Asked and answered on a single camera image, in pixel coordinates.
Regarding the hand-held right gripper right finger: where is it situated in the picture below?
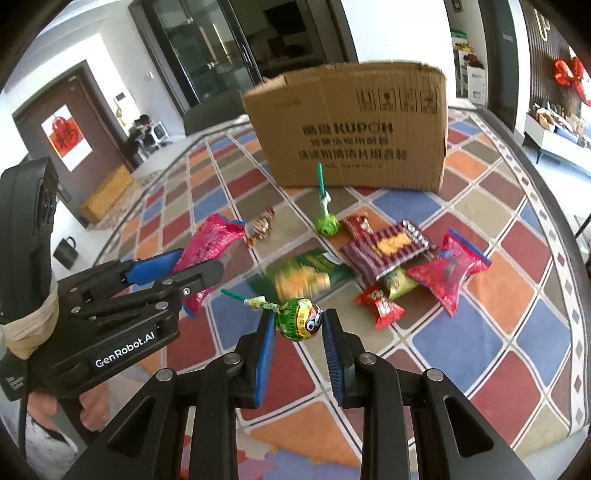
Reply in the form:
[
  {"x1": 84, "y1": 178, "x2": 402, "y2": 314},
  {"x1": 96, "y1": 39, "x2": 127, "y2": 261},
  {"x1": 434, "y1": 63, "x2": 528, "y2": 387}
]
[{"x1": 321, "y1": 309, "x2": 536, "y2": 480}]

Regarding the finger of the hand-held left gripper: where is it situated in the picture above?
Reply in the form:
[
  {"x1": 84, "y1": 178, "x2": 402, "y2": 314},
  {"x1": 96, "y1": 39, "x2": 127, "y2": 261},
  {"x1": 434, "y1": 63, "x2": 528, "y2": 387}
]
[
  {"x1": 69, "y1": 260, "x2": 226, "y2": 325},
  {"x1": 62, "y1": 248, "x2": 186, "y2": 303}
]

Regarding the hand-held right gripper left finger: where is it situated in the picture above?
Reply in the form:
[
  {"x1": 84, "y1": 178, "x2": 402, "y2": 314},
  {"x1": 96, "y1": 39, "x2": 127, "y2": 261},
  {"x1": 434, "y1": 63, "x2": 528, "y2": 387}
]
[{"x1": 65, "y1": 309, "x2": 278, "y2": 480}]

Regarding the pink snack packet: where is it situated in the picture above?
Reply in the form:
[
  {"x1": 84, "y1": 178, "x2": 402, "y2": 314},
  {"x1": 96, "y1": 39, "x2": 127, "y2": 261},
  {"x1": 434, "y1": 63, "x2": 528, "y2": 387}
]
[{"x1": 173, "y1": 213, "x2": 247, "y2": 320}]

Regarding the green lollipop with face print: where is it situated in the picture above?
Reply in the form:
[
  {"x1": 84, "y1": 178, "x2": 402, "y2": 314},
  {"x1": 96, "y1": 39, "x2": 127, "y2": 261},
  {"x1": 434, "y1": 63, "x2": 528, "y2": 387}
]
[{"x1": 221, "y1": 289, "x2": 325, "y2": 343}]

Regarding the red white-edged snack packet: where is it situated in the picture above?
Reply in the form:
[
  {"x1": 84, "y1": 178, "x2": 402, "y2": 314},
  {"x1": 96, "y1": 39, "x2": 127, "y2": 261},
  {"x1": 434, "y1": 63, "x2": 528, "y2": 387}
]
[{"x1": 353, "y1": 285, "x2": 407, "y2": 330}]

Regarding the small green snack packet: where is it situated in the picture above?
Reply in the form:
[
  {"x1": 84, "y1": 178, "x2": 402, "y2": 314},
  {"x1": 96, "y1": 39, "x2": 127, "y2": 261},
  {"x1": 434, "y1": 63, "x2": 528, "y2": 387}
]
[{"x1": 379, "y1": 268, "x2": 421, "y2": 301}]

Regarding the maroon striped cracker packet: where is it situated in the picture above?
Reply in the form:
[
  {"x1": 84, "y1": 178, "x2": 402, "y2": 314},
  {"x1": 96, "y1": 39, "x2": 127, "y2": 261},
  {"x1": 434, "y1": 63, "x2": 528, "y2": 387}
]
[{"x1": 340, "y1": 220, "x2": 437, "y2": 283}]

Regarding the brown cardboard box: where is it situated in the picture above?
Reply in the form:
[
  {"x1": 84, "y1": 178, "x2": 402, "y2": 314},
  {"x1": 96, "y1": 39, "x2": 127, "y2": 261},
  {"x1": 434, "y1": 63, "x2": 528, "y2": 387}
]
[{"x1": 242, "y1": 62, "x2": 448, "y2": 193}]

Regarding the person's left forearm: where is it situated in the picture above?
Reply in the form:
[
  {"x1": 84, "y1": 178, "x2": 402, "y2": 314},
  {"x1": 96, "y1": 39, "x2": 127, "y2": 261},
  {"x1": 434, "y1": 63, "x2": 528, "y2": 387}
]
[{"x1": 0, "y1": 408, "x2": 80, "y2": 480}]

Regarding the person's left hand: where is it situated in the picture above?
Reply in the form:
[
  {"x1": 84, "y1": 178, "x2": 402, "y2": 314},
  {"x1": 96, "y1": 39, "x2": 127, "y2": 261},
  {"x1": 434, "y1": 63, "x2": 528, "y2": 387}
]
[{"x1": 25, "y1": 383, "x2": 116, "y2": 432}]

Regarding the small red yellow candy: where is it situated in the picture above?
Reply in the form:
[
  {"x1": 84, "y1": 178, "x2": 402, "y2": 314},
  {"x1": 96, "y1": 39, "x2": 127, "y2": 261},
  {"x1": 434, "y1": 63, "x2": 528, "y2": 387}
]
[{"x1": 244, "y1": 208, "x2": 277, "y2": 247}]

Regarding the black bag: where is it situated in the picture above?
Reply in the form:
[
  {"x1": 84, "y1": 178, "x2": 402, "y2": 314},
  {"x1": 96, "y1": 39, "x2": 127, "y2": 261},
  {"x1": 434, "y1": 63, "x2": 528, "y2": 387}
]
[{"x1": 53, "y1": 236, "x2": 77, "y2": 271}]

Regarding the woven yellow bench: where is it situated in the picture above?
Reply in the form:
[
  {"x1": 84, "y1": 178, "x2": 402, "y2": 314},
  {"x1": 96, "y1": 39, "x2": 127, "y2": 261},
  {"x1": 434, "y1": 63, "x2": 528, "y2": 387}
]
[{"x1": 79, "y1": 165, "x2": 136, "y2": 223}]

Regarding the green yellow snack packet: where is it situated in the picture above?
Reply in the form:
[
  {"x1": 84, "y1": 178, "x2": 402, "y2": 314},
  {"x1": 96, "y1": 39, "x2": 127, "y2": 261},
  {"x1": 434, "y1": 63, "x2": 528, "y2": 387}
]
[{"x1": 265, "y1": 249, "x2": 356, "y2": 303}]

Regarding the colourful diamond-patterned tablecloth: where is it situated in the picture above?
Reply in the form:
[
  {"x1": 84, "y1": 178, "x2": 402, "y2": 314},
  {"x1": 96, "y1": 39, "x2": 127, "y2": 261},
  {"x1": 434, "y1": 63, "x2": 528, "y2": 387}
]
[{"x1": 97, "y1": 108, "x2": 591, "y2": 480}]

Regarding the green lollipop with white bow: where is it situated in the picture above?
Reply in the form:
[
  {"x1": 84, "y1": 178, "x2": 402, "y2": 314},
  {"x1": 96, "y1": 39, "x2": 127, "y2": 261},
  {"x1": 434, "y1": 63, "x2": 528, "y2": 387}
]
[{"x1": 315, "y1": 162, "x2": 340, "y2": 237}]

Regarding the small red snack packet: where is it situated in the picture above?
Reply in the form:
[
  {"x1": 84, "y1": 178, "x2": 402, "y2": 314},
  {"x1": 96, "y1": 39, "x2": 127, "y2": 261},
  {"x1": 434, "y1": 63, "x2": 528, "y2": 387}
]
[{"x1": 344, "y1": 213, "x2": 377, "y2": 241}]

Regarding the red packet with blue edge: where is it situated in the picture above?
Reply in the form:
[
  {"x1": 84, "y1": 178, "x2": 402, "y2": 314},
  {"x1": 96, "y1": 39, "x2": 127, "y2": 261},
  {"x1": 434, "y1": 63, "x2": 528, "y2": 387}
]
[{"x1": 406, "y1": 229, "x2": 492, "y2": 317}]

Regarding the red and white door poster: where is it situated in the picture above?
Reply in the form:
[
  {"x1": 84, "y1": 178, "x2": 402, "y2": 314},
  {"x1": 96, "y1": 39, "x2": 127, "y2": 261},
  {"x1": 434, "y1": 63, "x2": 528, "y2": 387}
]
[{"x1": 41, "y1": 105, "x2": 90, "y2": 169}]

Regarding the brown door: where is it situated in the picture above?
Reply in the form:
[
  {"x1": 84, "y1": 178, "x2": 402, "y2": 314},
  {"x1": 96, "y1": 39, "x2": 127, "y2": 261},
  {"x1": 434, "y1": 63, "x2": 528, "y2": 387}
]
[{"x1": 14, "y1": 62, "x2": 134, "y2": 227}]

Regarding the black-framed glass door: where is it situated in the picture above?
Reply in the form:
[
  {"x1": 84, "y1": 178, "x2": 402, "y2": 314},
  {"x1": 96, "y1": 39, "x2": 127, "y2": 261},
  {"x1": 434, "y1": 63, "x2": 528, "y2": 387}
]
[{"x1": 129, "y1": 0, "x2": 259, "y2": 109}]

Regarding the white low cabinet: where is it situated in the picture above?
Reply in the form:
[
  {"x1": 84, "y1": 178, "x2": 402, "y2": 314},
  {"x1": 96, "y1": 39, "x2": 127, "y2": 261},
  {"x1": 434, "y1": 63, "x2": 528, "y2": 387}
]
[{"x1": 524, "y1": 111, "x2": 591, "y2": 178}]

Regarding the white drawer shelf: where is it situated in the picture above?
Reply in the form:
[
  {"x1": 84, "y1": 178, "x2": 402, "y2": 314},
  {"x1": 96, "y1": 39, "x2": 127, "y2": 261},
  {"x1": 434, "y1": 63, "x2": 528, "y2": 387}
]
[{"x1": 452, "y1": 28, "x2": 486, "y2": 100}]

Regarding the dark interior door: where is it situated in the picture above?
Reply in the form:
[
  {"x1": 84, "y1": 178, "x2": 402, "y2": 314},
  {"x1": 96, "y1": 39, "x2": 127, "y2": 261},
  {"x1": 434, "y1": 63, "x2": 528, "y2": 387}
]
[{"x1": 480, "y1": 0, "x2": 527, "y2": 134}]

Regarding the red bow decoration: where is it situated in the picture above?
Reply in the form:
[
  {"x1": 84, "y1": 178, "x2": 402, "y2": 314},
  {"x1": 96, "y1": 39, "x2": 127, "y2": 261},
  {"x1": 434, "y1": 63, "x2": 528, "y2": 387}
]
[{"x1": 554, "y1": 58, "x2": 591, "y2": 104}]

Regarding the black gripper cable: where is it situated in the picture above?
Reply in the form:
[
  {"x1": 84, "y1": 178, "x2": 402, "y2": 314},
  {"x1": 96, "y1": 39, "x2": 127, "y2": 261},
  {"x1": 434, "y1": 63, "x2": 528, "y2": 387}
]
[{"x1": 16, "y1": 399, "x2": 29, "y2": 462}]

